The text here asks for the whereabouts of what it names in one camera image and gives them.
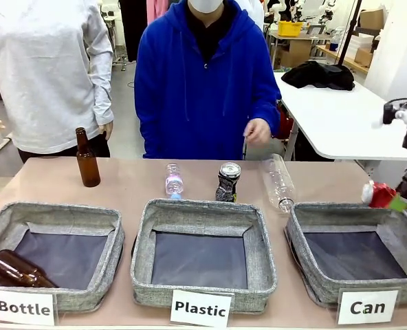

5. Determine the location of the crushed red can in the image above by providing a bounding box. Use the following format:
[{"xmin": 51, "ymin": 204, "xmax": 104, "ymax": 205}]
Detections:
[{"xmin": 361, "ymin": 179, "xmax": 398, "ymax": 209}]

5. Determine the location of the grey fabric basket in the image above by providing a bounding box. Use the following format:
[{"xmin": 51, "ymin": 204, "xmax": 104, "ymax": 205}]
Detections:
[
  {"xmin": 130, "ymin": 197, "xmax": 278, "ymax": 314},
  {"xmin": 0, "ymin": 201, "xmax": 126, "ymax": 314},
  {"xmin": 285, "ymin": 201, "xmax": 407, "ymax": 307}
]

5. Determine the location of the white Can label card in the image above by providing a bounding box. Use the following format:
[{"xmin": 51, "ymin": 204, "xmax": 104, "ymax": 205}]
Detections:
[{"xmin": 337, "ymin": 289, "xmax": 399, "ymax": 325}]

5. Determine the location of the crushed black can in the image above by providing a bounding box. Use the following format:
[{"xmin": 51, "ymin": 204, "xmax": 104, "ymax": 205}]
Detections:
[{"xmin": 214, "ymin": 162, "xmax": 242, "ymax": 204}]

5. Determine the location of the blue-hoodie person's left hand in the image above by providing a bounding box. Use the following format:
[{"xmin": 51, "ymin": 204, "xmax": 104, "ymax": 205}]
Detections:
[{"xmin": 243, "ymin": 118, "xmax": 274, "ymax": 146}]

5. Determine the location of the white-sweatshirt person's left hand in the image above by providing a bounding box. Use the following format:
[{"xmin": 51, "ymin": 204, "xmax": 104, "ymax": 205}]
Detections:
[{"xmin": 98, "ymin": 120, "xmax": 115, "ymax": 141}]

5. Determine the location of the white side table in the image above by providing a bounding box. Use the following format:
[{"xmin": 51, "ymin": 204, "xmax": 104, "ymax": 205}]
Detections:
[{"xmin": 273, "ymin": 70, "xmax": 407, "ymax": 162}]

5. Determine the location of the large clear plastic bottle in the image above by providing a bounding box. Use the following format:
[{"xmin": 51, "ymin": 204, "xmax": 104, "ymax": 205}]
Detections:
[{"xmin": 260, "ymin": 153, "xmax": 297, "ymax": 213}]

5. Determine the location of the black clothing pile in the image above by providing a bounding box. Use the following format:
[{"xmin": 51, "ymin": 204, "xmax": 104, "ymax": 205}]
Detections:
[{"xmin": 280, "ymin": 60, "xmax": 356, "ymax": 91}]

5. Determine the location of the red object behind person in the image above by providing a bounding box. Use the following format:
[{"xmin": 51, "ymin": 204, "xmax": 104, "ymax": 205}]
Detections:
[{"xmin": 276, "ymin": 100, "xmax": 295, "ymax": 140}]

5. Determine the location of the black tripod pole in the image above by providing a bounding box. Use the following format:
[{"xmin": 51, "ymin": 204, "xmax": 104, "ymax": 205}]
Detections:
[{"xmin": 337, "ymin": 0, "xmax": 363, "ymax": 67}]

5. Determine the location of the small cardboard box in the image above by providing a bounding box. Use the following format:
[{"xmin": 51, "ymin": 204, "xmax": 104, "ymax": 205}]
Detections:
[{"xmin": 359, "ymin": 8, "xmax": 385, "ymax": 30}]

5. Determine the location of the large cardboard box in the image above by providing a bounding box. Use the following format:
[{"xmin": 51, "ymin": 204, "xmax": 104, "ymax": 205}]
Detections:
[{"xmin": 278, "ymin": 38, "xmax": 311, "ymax": 69}]

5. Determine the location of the yellow plastic crate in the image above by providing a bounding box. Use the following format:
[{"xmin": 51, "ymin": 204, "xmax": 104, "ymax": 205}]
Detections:
[{"xmin": 278, "ymin": 21, "xmax": 303, "ymax": 36}]

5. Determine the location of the person in blue hoodie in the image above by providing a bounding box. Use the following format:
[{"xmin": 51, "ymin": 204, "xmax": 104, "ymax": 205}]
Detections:
[{"xmin": 133, "ymin": 0, "xmax": 283, "ymax": 161}]

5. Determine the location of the white Plastic label card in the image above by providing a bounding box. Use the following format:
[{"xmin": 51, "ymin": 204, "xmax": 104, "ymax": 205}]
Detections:
[{"xmin": 170, "ymin": 289, "xmax": 233, "ymax": 328}]

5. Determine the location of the small pink-label plastic bottle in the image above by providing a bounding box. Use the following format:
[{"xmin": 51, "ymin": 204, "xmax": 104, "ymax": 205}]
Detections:
[{"xmin": 164, "ymin": 162, "xmax": 185, "ymax": 201}]

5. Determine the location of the white face mask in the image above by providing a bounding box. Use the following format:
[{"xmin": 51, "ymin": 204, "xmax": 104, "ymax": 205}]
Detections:
[{"xmin": 188, "ymin": 0, "xmax": 223, "ymax": 14}]

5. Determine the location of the brown glass bottle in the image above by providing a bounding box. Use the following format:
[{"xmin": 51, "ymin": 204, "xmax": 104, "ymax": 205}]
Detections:
[
  {"xmin": 0, "ymin": 249, "xmax": 58, "ymax": 289},
  {"xmin": 75, "ymin": 126, "xmax": 102, "ymax": 188}
]

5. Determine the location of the person in white sweatshirt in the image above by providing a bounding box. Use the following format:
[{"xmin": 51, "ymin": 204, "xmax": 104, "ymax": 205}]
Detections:
[{"xmin": 0, "ymin": 0, "xmax": 116, "ymax": 164}]

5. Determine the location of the white Bottle label card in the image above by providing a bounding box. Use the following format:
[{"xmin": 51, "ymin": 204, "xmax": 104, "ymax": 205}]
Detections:
[{"xmin": 0, "ymin": 289, "xmax": 56, "ymax": 327}]

